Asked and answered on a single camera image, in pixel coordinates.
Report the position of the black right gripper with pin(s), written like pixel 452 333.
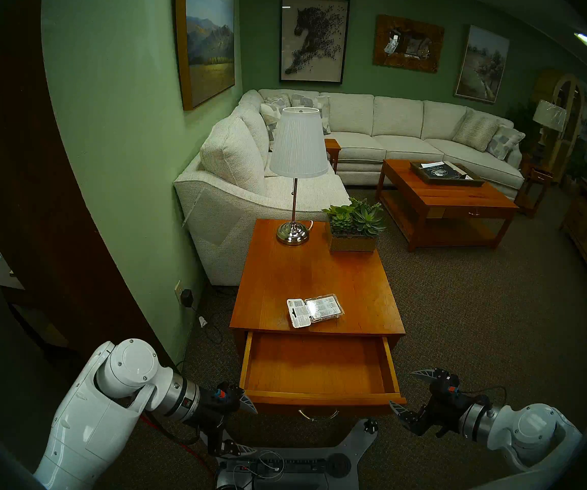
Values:
pixel 444 405

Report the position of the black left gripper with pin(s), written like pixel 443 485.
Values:
pixel 219 407

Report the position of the clear blister pack with card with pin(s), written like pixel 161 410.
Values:
pixel 319 308

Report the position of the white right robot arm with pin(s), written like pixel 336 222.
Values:
pixel 533 433

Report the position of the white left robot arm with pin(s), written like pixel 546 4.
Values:
pixel 89 427

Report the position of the black power strip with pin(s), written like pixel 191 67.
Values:
pixel 298 466

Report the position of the black power adapter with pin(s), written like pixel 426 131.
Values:
pixel 187 298

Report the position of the cherry wood end table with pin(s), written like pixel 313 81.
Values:
pixel 314 274

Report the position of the succulent plants in wooden planter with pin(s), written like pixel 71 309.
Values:
pixel 352 241

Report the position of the cherry wood coffee table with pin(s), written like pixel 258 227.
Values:
pixel 451 195

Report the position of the dark wooden serving tray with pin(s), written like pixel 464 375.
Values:
pixel 474 180

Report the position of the black book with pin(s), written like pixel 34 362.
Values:
pixel 441 172

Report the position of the white paper sheet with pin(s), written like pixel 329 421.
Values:
pixel 431 165

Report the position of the grey upholstered chair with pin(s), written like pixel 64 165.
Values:
pixel 2 366

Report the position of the dark wooden side table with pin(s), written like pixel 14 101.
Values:
pixel 541 175

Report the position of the small wooden corner table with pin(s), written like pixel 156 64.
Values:
pixel 332 147

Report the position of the grey patterned throw pillow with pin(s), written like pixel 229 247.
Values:
pixel 503 142
pixel 324 114

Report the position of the striped beige throw pillow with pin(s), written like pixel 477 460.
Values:
pixel 277 102
pixel 476 129

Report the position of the white shade chrome table lamp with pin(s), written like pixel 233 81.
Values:
pixel 298 147

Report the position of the cream sectional sofa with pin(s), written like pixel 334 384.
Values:
pixel 400 119

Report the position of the dark leafy floor plant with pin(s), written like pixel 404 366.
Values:
pixel 523 121

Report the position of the plain cream throw pillow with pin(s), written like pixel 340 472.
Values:
pixel 269 119

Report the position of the lamp with plastic wrapped shade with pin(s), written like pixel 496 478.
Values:
pixel 548 115

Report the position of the arched light wood cabinet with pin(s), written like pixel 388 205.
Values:
pixel 575 111

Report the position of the tree landscape painting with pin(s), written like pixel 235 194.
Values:
pixel 482 65

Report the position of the rustic wood framed mirror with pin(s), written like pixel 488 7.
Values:
pixel 382 45

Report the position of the black framed horse picture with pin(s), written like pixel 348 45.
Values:
pixel 314 40

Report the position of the mountain landscape painting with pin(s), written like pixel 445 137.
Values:
pixel 206 45

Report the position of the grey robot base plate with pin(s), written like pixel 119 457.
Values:
pixel 359 438

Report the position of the beige wall outlet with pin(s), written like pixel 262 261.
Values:
pixel 177 292

